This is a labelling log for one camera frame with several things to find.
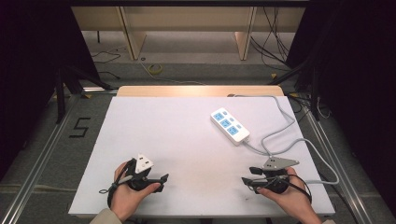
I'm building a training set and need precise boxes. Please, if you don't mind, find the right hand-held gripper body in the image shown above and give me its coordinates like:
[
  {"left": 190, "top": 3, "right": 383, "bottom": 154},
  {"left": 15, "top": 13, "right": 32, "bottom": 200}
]
[{"left": 262, "top": 156, "right": 301, "bottom": 195}]

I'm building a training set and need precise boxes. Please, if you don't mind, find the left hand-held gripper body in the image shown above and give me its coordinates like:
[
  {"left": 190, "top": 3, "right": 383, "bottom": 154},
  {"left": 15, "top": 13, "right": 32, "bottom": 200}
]
[{"left": 125, "top": 153, "right": 155, "bottom": 192}]

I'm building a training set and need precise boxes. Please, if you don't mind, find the white power strip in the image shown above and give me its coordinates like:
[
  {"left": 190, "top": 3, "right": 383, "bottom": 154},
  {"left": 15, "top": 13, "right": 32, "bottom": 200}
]
[{"left": 210, "top": 106, "right": 251, "bottom": 147}]

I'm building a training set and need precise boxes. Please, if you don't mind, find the person's left hand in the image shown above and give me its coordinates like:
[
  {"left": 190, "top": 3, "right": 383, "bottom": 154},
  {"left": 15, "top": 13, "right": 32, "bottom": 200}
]
[{"left": 109, "top": 161, "right": 162, "bottom": 223}]

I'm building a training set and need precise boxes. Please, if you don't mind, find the person's right hand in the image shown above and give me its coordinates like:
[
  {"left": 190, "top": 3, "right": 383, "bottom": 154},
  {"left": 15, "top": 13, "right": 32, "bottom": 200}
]
[{"left": 257, "top": 166, "right": 322, "bottom": 224}]

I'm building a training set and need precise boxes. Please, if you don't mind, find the black metal stand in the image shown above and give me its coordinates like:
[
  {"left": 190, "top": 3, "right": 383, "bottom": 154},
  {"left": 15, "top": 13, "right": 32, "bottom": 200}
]
[
  {"left": 54, "top": 63, "right": 115, "bottom": 125},
  {"left": 266, "top": 57, "right": 323, "bottom": 121}
]

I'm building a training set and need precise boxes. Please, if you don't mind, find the yellow tape roll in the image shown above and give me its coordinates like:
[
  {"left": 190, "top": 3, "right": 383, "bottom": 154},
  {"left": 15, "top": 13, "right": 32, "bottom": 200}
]
[{"left": 147, "top": 63, "right": 163, "bottom": 76}]

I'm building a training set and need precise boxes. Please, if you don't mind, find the dark curtain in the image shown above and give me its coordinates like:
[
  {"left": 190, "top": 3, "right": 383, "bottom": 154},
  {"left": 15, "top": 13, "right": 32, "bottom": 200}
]
[
  {"left": 0, "top": 0, "right": 101, "bottom": 182},
  {"left": 285, "top": 0, "right": 396, "bottom": 217}
]

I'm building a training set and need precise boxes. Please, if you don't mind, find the beige wooden desk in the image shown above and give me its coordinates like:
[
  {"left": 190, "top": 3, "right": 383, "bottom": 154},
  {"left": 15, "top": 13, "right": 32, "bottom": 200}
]
[{"left": 70, "top": 5, "right": 307, "bottom": 62}]

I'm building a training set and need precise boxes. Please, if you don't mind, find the grey power strip cable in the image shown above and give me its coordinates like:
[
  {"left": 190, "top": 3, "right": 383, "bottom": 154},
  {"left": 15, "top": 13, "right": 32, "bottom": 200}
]
[{"left": 228, "top": 93, "right": 340, "bottom": 187}]

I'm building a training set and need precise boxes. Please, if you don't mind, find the black wrist strap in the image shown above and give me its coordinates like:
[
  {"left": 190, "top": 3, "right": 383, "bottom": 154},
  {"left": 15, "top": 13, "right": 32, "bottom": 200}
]
[
  {"left": 98, "top": 160, "right": 138, "bottom": 210},
  {"left": 279, "top": 173, "right": 314, "bottom": 205}
]

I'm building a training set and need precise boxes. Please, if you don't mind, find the aluminium floor rail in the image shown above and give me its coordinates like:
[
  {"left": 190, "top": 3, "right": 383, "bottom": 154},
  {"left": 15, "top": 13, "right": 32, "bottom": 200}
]
[
  {"left": 0, "top": 92, "right": 83, "bottom": 224},
  {"left": 302, "top": 104, "right": 375, "bottom": 224}
]

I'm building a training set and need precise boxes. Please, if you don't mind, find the black floor cable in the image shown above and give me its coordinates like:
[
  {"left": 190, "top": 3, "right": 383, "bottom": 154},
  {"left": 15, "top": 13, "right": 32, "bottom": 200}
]
[{"left": 91, "top": 46, "right": 122, "bottom": 81}]

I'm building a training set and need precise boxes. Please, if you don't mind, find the bundle of black cables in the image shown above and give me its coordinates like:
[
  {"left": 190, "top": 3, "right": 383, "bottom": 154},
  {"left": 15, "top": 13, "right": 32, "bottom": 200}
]
[{"left": 249, "top": 6, "right": 297, "bottom": 73}]

